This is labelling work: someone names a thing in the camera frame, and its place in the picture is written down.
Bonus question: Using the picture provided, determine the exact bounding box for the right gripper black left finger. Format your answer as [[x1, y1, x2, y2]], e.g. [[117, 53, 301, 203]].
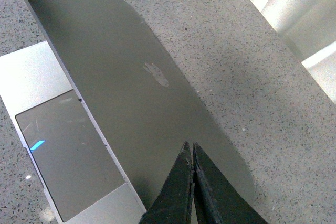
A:
[[140, 142, 194, 224]]

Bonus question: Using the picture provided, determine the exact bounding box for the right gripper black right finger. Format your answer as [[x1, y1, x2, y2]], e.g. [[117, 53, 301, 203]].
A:
[[193, 142, 267, 223]]

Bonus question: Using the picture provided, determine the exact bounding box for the silver laptop computer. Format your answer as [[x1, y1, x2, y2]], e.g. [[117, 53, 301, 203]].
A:
[[1, 0, 254, 223]]

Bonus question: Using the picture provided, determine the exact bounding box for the white pleated curtain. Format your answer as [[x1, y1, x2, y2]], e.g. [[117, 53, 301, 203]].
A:
[[250, 0, 335, 102]]

